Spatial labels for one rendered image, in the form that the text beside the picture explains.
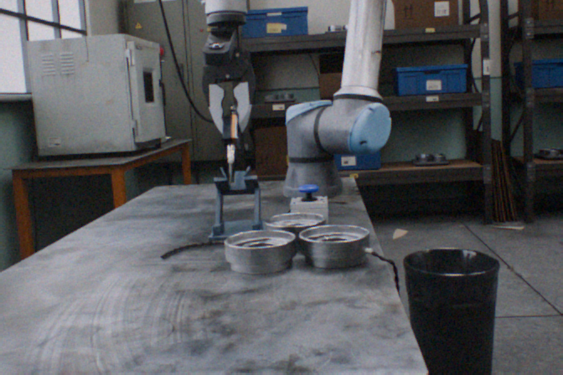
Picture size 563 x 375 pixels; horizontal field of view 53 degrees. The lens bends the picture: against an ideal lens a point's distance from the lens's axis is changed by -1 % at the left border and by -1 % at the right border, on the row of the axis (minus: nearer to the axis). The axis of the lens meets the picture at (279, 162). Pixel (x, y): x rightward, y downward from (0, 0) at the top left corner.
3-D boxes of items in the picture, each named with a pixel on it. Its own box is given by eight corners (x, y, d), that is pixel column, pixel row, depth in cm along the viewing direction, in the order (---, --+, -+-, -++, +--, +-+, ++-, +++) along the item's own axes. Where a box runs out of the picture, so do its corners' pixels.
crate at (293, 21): (308, 40, 466) (307, 13, 463) (309, 35, 428) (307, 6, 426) (245, 44, 467) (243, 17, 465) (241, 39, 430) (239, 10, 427)
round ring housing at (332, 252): (286, 264, 84) (285, 238, 83) (322, 247, 93) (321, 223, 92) (350, 274, 78) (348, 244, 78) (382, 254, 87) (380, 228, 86)
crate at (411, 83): (456, 93, 461) (455, 66, 458) (467, 93, 423) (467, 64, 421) (391, 96, 465) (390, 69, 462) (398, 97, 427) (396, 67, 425)
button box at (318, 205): (328, 226, 107) (327, 200, 107) (291, 227, 108) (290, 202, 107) (328, 217, 115) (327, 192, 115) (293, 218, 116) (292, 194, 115)
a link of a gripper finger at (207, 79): (227, 107, 104) (229, 60, 103) (226, 107, 102) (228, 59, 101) (202, 106, 104) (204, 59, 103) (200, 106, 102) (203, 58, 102)
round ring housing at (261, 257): (288, 276, 78) (286, 248, 78) (216, 275, 81) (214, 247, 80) (302, 255, 89) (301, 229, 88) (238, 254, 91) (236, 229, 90)
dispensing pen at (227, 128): (219, 182, 96) (222, 99, 104) (224, 192, 100) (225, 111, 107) (233, 181, 96) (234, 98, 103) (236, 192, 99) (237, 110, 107)
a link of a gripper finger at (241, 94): (258, 129, 108) (250, 81, 107) (255, 130, 102) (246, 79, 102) (242, 132, 108) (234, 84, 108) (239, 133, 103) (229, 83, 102)
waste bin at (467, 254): (513, 395, 191) (513, 273, 186) (414, 397, 193) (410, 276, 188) (485, 350, 224) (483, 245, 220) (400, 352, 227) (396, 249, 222)
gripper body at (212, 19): (253, 83, 109) (250, 20, 108) (249, 80, 101) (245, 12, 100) (214, 85, 110) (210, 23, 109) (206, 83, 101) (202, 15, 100)
